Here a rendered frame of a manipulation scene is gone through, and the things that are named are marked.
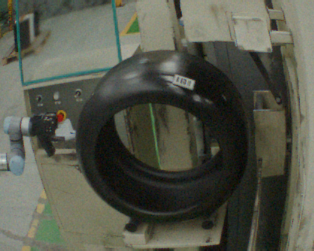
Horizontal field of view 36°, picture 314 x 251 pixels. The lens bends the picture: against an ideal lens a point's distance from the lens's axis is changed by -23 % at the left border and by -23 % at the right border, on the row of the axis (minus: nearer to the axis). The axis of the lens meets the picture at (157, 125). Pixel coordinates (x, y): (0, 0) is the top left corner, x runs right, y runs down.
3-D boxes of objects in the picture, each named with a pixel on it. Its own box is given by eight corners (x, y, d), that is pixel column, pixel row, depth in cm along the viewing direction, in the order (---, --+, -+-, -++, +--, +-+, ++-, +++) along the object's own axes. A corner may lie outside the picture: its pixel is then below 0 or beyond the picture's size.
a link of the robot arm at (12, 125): (9, 131, 206) (7, 112, 203) (28, 133, 204) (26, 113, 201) (4, 139, 199) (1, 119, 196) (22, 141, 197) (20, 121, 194)
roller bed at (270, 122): (256, 155, 232) (252, 90, 220) (284, 152, 229) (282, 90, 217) (255, 179, 214) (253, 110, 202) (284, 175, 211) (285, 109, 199)
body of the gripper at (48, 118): (52, 121, 191) (28, 119, 193) (54, 143, 195) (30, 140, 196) (58, 111, 198) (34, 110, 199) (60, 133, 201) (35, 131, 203)
